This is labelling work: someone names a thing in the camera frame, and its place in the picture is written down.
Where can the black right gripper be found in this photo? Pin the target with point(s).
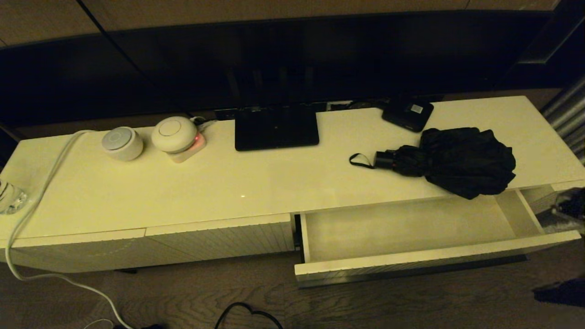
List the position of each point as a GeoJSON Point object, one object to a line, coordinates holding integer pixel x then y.
{"type": "Point", "coordinates": [573, 205]}

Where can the black umbrella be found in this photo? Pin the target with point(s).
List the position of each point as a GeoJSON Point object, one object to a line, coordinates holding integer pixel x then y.
{"type": "Point", "coordinates": [457, 160]}

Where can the cream white ribbed drawer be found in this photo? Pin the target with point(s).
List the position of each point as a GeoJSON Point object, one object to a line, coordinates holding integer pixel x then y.
{"type": "Point", "coordinates": [402, 228]}

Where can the white TV cabinet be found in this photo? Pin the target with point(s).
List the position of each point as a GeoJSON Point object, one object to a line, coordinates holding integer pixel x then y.
{"type": "Point", "coordinates": [228, 183]}

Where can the white cloth on floor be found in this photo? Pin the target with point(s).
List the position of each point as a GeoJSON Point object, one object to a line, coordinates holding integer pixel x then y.
{"type": "Point", "coordinates": [562, 227]}

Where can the silver ribbed column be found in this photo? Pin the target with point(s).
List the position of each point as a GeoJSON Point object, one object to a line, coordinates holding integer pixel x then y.
{"type": "Point", "coordinates": [566, 119]}

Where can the black set-top box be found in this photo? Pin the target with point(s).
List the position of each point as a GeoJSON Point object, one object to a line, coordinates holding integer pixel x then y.
{"type": "Point", "coordinates": [404, 116]}

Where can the large black television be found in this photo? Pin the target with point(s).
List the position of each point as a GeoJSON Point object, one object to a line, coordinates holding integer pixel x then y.
{"type": "Point", "coordinates": [274, 59]}

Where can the wide ribbed cabinet front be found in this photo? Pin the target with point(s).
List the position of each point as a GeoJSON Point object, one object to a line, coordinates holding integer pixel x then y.
{"type": "Point", "coordinates": [219, 240]}

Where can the white power strip red light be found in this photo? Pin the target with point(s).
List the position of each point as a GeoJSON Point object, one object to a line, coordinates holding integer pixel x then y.
{"type": "Point", "coordinates": [192, 154]}

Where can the white round dome device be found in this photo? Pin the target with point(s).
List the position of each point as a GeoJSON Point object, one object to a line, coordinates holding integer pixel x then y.
{"type": "Point", "coordinates": [173, 135]}

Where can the white speaker grey top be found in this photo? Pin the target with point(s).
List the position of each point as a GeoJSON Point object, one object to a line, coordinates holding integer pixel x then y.
{"type": "Point", "coordinates": [122, 144]}

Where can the plain cream cabinet front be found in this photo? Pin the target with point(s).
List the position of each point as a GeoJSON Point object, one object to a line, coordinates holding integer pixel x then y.
{"type": "Point", "coordinates": [77, 253]}

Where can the clear glass object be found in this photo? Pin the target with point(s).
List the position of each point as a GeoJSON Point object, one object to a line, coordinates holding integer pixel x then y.
{"type": "Point", "coordinates": [11, 198]}

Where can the black television base plate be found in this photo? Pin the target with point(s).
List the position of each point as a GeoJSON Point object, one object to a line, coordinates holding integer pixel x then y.
{"type": "Point", "coordinates": [276, 130]}

